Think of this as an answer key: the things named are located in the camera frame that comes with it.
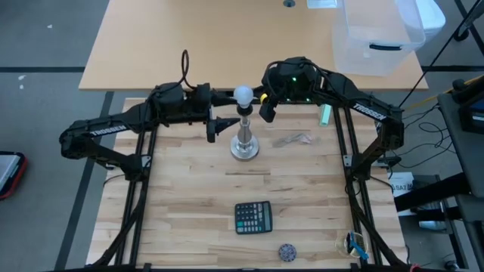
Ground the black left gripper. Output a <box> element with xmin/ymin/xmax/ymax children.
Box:
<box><xmin>185</xmin><ymin>82</ymin><xmax>242</xmax><ymax>144</ymax></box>

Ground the patterned round coaster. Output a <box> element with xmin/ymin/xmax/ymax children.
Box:
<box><xmin>278</xmin><ymin>243</ymin><xmax>297</xmax><ymax>263</ymax></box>

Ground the dark grey side table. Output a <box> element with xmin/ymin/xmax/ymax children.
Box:
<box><xmin>436</xmin><ymin>75</ymin><xmax>484</xmax><ymax>199</ymax></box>

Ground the black aluminium table frame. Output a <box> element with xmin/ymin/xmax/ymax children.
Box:
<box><xmin>88</xmin><ymin>89</ymin><xmax>408</xmax><ymax>272</ymax></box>

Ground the white labelled box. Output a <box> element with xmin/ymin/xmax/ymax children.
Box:
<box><xmin>388</xmin><ymin>172</ymin><xmax>416</xmax><ymax>198</ymax></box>

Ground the beige desk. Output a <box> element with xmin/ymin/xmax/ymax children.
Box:
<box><xmin>78</xmin><ymin>0</ymin><xmax>429</xmax><ymax>92</ymax></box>

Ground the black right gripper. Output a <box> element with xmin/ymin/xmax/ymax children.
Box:
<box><xmin>251</xmin><ymin>56</ymin><xmax>323</xmax><ymax>124</ymax></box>

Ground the black calculator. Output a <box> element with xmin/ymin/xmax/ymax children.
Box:
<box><xmin>234</xmin><ymin>200</ymin><xmax>274</xmax><ymax>236</ymax></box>

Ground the small clear plastic box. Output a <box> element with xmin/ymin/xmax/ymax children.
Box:
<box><xmin>306</xmin><ymin>0</ymin><xmax>337</xmax><ymax>9</ymax></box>

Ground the black stand beam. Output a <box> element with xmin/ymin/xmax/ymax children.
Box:
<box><xmin>392</xmin><ymin>172</ymin><xmax>470</xmax><ymax>212</ymax></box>

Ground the clear plastic wrapper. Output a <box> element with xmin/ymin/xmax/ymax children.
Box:
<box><xmin>271</xmin><ymin>131</ymin><xmax>315</xmax><ymax>148</ymax></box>

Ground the black blue device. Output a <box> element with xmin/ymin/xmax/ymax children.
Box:
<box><xmin>457</xmin><ymin>96</ymin><xmax>484</xmax><ymax>135</ymax></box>

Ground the red black case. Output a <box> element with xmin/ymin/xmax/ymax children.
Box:
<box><xmin>0</xmin><ymin>150</ymin><xmax>28</xmax><ymax>201</ymax></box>

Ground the silver lamp stand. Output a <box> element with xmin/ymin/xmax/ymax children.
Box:
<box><xmin>230</xmin><ymin>104</ymin><xmax>261</xmax><ymax>162</ymax></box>

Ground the white lightbulb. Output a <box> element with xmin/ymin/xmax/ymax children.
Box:
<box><xmin>233</xmin><ymin>85</ymin><xmax>255</xmax><ymax>109</ymax></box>

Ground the clear plastic storage bin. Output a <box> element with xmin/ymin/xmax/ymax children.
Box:
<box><xmin>331</xmin><ymin>0</ymin><xmax>427</xmax><ymax>77</ymax></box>

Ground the black stand leg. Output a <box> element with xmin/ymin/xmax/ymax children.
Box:
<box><xmin>452</xmin><ymin>0</ymin><xmax>484</xmax><ymax>42</ymax></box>

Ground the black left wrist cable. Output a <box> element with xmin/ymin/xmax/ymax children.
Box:
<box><xmin>179</xmin><ymin>49</ymin><xmax>197</xmax><ymax>91</ymax></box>

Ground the white power strip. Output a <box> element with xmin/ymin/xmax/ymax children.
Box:
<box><xmin>96</xmin><ymin>158</ymin><xmax>120</xmax><ymax>170</ymax></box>

